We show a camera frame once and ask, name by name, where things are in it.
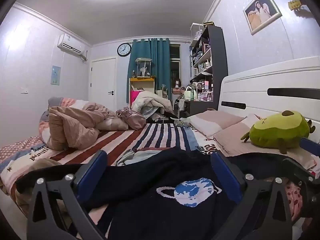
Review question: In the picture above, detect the white bed headboard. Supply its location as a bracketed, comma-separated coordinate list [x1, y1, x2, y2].
[217, 56, 320, 143]

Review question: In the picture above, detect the white door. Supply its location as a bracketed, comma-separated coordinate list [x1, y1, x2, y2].
[89, 58, 118, 112]

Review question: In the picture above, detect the light blue garment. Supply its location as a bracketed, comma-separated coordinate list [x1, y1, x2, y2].
[116, 149, 163, 167]

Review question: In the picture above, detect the green avocado plush toy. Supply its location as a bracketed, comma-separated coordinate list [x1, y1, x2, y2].
[240, 110, 313, 155]

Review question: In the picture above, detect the glass display case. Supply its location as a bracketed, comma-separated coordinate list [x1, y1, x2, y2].
[135, 58, 152, 78]

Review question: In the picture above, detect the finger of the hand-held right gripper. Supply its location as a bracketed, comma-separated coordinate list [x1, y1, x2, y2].
[282, 155, 320, 218]
[300, 137, 320, 153]

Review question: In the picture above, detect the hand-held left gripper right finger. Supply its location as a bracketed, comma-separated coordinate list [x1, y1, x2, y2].
[210, 151, 293, 240]

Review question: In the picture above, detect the round wall clock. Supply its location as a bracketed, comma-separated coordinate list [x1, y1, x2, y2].
[117, 43, 132, 57]

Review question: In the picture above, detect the striped printed bed sheet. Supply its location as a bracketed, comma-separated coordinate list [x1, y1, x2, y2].
[0, 97, 250, 205]

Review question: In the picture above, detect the teal curtain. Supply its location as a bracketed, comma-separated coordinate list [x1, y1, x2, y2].
[126, 38, 173, 105]

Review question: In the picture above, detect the white air conditioner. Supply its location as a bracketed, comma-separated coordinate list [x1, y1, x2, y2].
[57, 34, 88, 62]

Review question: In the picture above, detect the cream duvet pile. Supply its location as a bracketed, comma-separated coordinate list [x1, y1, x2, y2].
[131, 90, 173, 119]

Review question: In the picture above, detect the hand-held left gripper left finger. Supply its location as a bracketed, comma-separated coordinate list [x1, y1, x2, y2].
[26, 150, 108, 240]

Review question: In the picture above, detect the dark desk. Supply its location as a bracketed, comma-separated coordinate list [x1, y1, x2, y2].
[184, 99, 218, 117]

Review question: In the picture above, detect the framed wall picture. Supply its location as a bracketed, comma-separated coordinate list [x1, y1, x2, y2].
[243, 0, 282, 35]

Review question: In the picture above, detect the beige quilt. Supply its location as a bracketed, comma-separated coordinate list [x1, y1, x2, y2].
[39, 97, 128, 152]

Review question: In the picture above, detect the small wall poster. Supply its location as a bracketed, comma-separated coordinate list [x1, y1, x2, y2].
[52, 65, 61, 85]

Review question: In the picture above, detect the yellow guitar headstock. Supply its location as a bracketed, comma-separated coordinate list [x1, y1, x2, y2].
[287, 0, 307, 12]

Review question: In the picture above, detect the dark tall bookshelf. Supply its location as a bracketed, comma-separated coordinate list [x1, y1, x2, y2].
[189, 21, 228, 110]

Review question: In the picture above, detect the window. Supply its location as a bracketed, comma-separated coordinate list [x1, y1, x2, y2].
[169, 44, 181, 88]

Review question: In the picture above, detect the mauve shiny cloth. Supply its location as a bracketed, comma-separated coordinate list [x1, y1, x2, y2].
[115, 107, 147, 130]

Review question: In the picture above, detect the yellow shelf unit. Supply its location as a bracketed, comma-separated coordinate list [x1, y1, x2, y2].
[129, 77, 156, 105]

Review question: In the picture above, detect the clear plastic bag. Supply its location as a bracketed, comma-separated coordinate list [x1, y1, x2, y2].
[174, 117, 192, 127]

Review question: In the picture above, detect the small pink pillow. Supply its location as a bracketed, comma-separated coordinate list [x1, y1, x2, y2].
[189, 110, 247, 138]

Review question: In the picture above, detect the navy planet print sweater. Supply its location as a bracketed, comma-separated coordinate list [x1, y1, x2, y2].
[15, 146, 300, 240]

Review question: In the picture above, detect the clear box on bookshelf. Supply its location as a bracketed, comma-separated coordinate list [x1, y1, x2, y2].
[190, 22, 208, 42]

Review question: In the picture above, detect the bright pink bag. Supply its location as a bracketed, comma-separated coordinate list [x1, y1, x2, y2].
[130, 90, 142, 107]

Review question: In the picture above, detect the large pink pillow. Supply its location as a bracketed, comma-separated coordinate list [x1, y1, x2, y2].
[214, 114, 315, 170]

